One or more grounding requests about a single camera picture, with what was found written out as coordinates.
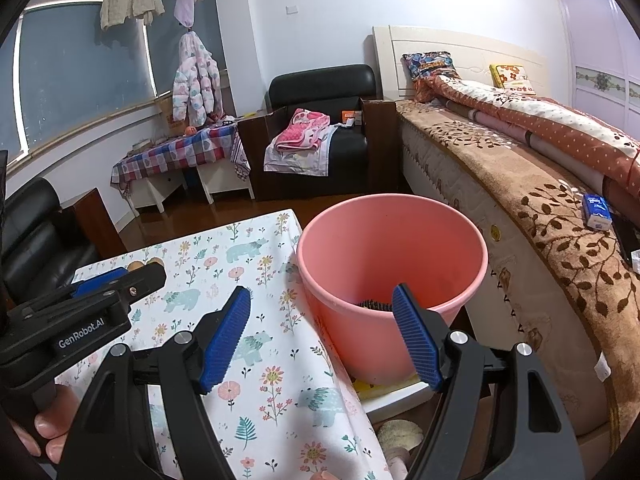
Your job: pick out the yellow flat book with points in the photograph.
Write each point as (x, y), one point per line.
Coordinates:
(380, 389)

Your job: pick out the checkered cloth side table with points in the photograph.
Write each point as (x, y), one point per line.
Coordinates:
(170, 152)

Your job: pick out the brown paper bag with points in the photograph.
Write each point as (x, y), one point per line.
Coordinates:
(170, 115)

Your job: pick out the small orange box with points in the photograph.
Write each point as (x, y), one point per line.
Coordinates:
(351, 117)

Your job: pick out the bed with patterned blankets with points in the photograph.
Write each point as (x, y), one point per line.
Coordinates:
(550, 125)
(550, 220)

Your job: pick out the white desk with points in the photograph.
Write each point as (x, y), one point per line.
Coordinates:
(225, 180)

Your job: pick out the black foam net sleeve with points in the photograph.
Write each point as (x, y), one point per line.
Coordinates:
(376, 306)

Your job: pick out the white printed cloth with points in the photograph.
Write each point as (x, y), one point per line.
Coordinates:
(305, 160)

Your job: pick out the floral bear tablecloth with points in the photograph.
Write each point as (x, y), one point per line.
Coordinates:
(280, 360)

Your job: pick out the pink hanging cloth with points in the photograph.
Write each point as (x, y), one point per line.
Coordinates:
(186, 7)

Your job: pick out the colourful patterned pillow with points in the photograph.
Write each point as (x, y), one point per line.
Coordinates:
(430, 66)

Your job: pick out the white bed mattress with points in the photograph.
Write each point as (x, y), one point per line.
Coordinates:
(525, 300)

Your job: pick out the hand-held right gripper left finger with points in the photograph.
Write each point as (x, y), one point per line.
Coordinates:
(225, 345)

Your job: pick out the pink plastic bucket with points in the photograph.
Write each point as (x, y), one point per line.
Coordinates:
(380, 240)

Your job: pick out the pastel puffer jacket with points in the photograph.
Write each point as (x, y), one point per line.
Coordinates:
(197, 85)

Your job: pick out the blue tissue pack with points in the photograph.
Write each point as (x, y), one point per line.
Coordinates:
(596, 211)

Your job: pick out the lilac wardrobe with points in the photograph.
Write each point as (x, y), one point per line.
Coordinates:
(595, 50)

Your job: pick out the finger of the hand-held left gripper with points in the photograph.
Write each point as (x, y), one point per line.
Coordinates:
(140, 280)
(97, 281)

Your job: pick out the beige fuzzy round object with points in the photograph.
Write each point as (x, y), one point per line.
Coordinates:
(400, 435)

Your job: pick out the black leather armchair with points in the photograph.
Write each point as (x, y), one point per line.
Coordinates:
(35, 240)
(320, 85)

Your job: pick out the person's left hand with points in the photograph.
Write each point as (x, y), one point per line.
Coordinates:
(55, 420)

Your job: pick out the yellow flower pillow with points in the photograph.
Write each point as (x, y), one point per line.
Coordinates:
(511, 79)

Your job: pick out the brown walnut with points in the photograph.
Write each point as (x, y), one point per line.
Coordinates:
(136, 266)
(155, 261)

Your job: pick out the cream bed headboard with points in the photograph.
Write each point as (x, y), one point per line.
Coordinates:
(450, 42)

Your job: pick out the pink folded blanket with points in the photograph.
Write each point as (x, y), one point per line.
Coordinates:
(302, 130)

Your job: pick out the beige hanging garment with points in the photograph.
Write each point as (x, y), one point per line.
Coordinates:
(130, 2)

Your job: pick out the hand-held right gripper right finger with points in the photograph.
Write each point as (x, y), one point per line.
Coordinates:
(417, 345)

